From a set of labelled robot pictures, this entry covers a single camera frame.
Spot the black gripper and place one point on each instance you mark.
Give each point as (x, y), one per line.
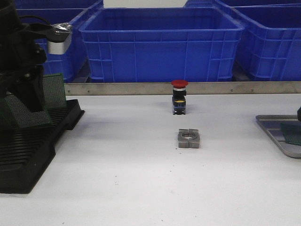
(21, 58)

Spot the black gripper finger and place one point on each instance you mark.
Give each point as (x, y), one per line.
(299, 114)

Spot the green perforated board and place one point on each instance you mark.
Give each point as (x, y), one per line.
(291, 133)
(23, 117)

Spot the rear right green board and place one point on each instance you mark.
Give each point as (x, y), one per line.
(54, 92)

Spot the silver metal tray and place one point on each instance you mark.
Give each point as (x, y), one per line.
(271, 125)

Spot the black slotted board rack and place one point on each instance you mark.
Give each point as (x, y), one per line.
(26, 153)

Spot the left blue plastic crate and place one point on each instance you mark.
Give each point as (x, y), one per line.
(70, 63)

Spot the blue plastic crate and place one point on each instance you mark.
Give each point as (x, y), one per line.
(270, 45)
(70, 63)
(161, 44)

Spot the right blue plastic crate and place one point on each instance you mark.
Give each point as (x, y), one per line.
(270, 45)

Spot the far left blue crate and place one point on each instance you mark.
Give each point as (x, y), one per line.
(56, 4)

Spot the centre blue plastic crate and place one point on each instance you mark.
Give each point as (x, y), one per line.
(161, 44)

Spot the grey square metal block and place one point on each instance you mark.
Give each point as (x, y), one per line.
(188, 138)

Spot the red emergency stop button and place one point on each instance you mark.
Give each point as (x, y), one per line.
(178, 99)

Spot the far right blue crate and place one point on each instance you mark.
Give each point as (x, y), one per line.
(242, 3)

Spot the far centre blue crate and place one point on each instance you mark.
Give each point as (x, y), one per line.
(200, 4)

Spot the metal table edge rail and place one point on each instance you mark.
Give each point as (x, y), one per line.
(193, 88)

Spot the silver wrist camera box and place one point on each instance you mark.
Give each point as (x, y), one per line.
(59, 38)

